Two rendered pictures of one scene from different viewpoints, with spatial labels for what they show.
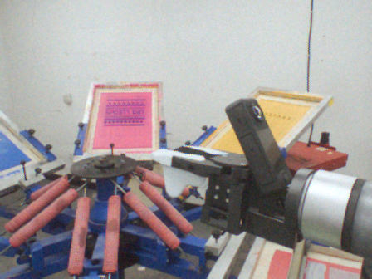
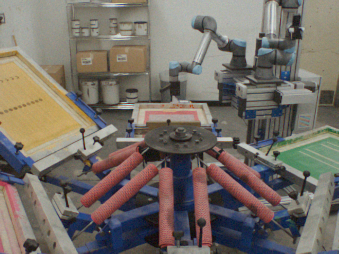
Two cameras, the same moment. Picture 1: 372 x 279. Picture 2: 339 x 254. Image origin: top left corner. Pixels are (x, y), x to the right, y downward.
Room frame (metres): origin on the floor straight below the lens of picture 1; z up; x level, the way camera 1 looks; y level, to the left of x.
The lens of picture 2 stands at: (2.03, 1.54, 1.87)
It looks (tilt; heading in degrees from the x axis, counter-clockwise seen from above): 21 degrees down; 244
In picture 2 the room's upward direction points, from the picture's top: straight up
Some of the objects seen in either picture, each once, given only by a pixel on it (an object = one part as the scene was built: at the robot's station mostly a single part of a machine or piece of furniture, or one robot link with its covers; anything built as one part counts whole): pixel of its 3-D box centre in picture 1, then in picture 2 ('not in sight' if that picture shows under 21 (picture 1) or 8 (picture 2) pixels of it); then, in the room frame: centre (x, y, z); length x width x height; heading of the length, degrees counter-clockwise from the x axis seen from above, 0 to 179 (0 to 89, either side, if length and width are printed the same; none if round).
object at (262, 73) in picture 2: not in sight; (264, 71); (0.20, -0.50, 1.31); 0.15 x 0.15 x 0.10
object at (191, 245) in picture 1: (203, 248); not in sight; (1.18, -0.08, 1.02); 0.17 x 0.06 x 0.05; 65
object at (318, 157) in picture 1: (296, 159); not in sight; (2.20, -0.80, 1.06); 0.61 x 0.46 x 0.12; 125
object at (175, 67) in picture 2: not in sight; (174, 68); (0.76, -0.92, 1.30); 0.09 x 0.08 x 0.11; 17
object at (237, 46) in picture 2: not in sight; (238, 46); (0.09, -0.99, 1.42); 0.13 x 0.12 x 0.14; 107
